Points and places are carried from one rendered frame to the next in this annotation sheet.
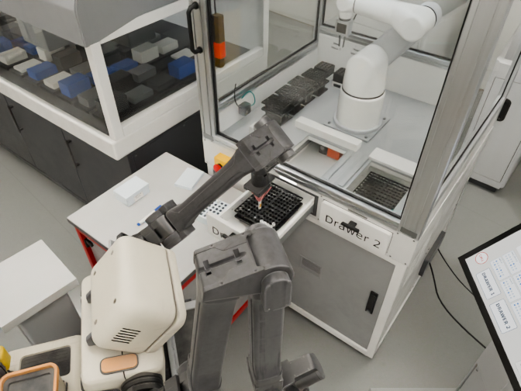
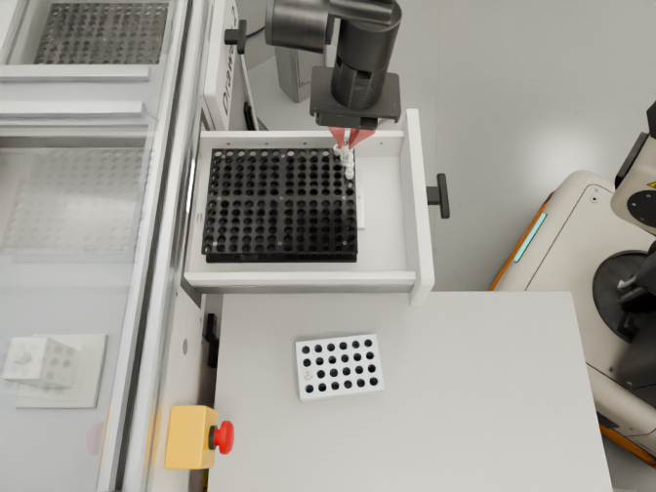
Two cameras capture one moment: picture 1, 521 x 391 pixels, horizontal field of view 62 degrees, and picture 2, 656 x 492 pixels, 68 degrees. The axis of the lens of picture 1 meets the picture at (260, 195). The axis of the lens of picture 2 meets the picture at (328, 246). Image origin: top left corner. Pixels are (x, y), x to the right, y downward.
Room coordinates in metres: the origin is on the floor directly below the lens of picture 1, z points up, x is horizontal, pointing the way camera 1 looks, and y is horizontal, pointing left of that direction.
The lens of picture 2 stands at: (1.39, 0.29, 1.54)
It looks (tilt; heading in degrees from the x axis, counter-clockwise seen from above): 67 degrees down; 233
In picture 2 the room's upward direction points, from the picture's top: straight up
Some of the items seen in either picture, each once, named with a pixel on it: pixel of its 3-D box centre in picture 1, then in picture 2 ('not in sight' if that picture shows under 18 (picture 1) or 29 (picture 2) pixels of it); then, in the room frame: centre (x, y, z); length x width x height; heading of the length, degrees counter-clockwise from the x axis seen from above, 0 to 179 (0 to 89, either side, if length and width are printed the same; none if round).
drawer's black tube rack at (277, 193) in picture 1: (269, 209); (283, 208); (1.22, -0.04, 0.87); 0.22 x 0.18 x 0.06; 143
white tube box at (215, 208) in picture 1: (213, 212); (339, 367); (1.29, 0.20, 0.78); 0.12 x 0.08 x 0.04; 149
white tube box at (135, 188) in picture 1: (132, 191); not in sight; (1.42, 0.57, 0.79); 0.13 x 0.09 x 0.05; 143
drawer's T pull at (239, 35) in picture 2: (351, 225); (234, 36); (1.11, -0.34, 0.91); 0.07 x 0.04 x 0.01; 53
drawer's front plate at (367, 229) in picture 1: (353, 226); (223, 51); (1.13, -0.36, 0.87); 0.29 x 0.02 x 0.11; 53
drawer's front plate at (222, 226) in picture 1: (237, 239); (413, 206); (1.06, 0.08, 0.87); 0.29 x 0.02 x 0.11; 53
